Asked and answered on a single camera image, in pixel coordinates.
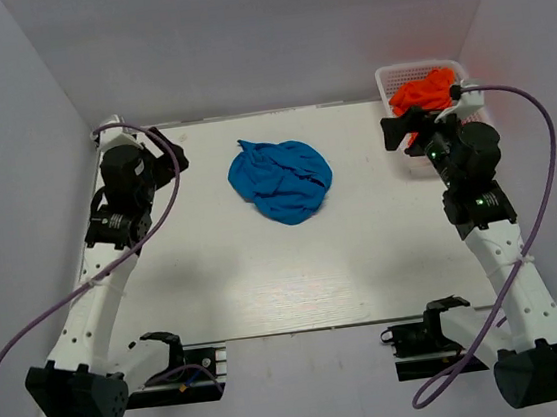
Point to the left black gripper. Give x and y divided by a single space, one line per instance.
165 165

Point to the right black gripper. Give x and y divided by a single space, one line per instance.
415 120

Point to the blue t shirt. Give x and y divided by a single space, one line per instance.
287 182

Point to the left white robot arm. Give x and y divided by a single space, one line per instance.
80 379

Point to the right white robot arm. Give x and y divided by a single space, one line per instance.
518 338

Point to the orange t shirt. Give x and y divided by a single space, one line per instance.
429 93

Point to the white plastic basket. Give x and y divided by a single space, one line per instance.
390 78

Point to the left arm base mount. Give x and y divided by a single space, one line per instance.
194 374

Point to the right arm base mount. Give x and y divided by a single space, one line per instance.
420 348

